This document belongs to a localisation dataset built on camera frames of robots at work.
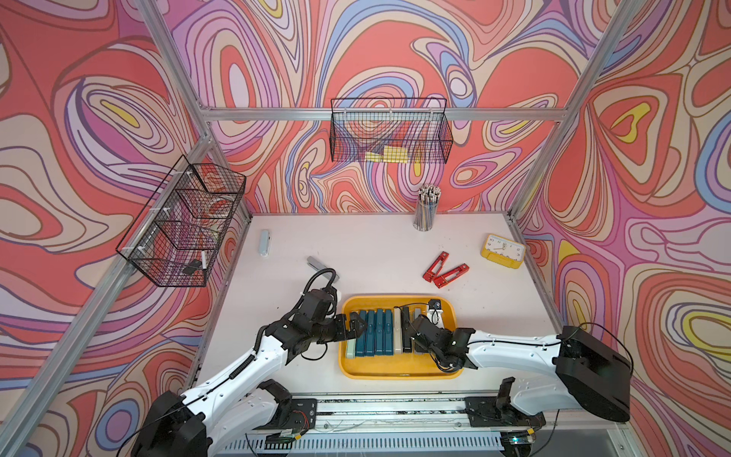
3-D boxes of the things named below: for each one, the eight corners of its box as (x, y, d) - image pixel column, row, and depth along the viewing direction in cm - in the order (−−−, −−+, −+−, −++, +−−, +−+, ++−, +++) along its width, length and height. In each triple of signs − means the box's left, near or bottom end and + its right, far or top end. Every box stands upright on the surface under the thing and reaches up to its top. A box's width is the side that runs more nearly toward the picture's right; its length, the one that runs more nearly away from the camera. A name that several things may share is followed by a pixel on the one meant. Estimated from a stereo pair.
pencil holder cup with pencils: (414, 232, 117) (421, 197, 102) (412, 220, 121) (419, 185, 107) (433, 232, 117) (442, 197, 102) (431, 220, 121) (439, 185, 107)
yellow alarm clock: (478, 257, 109) (481, 251, 106) (485, 237, 115) (488, 231, 112) (518, 271, 104) (522, 266, 102) (522, 250, 111) (526, 245, 108)
